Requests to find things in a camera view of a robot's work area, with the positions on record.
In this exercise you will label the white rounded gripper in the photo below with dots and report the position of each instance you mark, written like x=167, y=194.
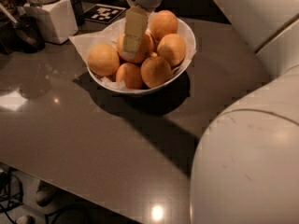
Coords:
x=136, y=23

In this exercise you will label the orange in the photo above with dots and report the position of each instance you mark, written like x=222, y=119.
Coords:
x=103, y=60
x=163, y=23
x=130, y=74
x=173, y=48
x=147, y=46
x=155, y=71

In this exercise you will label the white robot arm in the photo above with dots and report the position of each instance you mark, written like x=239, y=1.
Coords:
x=245, y=169

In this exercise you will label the white paper bowl liner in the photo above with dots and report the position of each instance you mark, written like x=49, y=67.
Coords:
x=93, y=39

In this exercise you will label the white ceramic bowl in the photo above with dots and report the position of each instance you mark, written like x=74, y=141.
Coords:
x=141, y=90

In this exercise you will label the black white marker tile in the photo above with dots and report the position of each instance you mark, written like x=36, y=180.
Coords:
x=105, y=14

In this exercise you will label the dark cup behind canister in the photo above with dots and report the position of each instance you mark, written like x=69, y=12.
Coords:
x=78, y=11

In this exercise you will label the white square canister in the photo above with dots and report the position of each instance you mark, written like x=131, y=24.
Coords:
x=56, y=22

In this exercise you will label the grey shoe under table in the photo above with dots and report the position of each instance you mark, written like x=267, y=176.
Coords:
x=45, y=193

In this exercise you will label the black pan with handle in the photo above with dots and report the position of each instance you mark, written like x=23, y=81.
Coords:
x=27, y=32

